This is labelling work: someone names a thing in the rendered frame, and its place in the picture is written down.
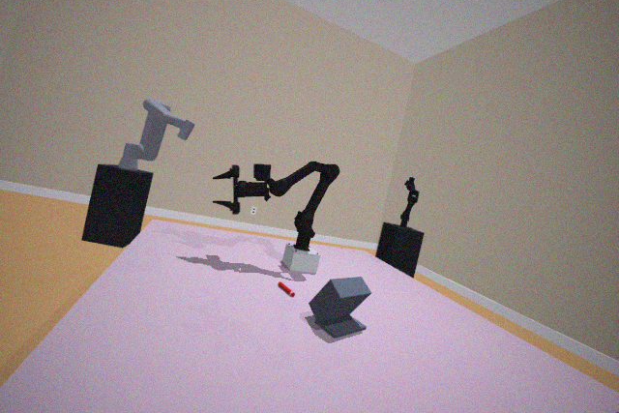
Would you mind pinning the red peg with white band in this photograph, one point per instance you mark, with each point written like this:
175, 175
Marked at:
287, 290

